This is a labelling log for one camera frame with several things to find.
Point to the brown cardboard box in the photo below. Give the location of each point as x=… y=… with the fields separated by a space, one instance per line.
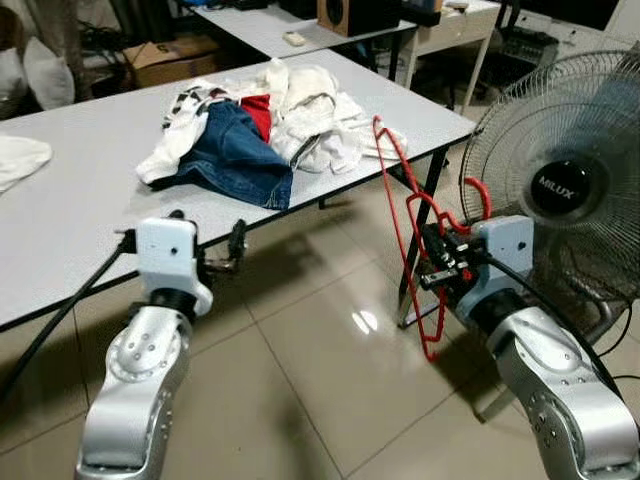
x=170 y=62

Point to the white remote control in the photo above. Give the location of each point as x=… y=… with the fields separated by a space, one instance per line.
x=294 y=39

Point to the black standing fan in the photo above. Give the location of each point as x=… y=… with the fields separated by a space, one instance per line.
x=555 y=185

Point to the white office table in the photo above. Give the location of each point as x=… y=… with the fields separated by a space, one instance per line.
x=260 y=25

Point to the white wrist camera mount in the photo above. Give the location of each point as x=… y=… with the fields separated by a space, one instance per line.
x=505 y=250
x=165 y=250

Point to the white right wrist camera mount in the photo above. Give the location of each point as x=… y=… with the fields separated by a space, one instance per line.
x=505 y=250

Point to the white cloth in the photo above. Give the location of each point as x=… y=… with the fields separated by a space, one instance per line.
x=20 y=160

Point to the blue denim jeans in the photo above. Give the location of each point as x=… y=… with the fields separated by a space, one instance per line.
x=235 y=160

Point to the red shirt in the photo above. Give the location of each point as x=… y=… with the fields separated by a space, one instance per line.
x=258 y=112

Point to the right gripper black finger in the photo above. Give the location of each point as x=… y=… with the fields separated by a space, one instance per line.
x=430 y=260
x=433 y=237

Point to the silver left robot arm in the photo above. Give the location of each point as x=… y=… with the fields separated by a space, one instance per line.
x=130 y=400

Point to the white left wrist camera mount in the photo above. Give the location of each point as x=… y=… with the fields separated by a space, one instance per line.
x=165 y=250

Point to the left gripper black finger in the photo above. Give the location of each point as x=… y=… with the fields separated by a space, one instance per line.
x=175 y=215
x=238 y=245

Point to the off-white denim jacket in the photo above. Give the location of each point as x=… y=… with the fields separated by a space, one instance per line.
x=320 y=110

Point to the grey pillow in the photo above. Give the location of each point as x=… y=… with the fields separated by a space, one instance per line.
x=10 y=85
x=48 y=75

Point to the white table black legs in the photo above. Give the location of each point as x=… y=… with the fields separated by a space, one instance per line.
x=100 y=200

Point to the white wooden desk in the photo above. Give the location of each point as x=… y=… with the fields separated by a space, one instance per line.
x=450 y=25

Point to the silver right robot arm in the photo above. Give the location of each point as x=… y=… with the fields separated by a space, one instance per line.
x=560 y=390

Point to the beige patterned curtain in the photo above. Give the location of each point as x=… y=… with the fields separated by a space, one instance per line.
x=55 y=25

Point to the black audio mixer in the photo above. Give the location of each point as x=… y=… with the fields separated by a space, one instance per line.
x=535 y=45

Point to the wooden speaker box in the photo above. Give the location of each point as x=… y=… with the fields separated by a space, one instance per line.
x=345 y=15

